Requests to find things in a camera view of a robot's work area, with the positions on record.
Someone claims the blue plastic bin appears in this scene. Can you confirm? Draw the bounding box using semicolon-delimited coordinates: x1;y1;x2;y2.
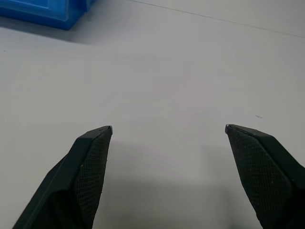
0;0;83;31

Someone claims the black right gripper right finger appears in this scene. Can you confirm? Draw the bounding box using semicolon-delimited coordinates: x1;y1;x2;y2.
224;124;305;229

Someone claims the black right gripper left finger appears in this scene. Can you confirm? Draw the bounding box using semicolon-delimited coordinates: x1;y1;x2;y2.
13;125;113;229

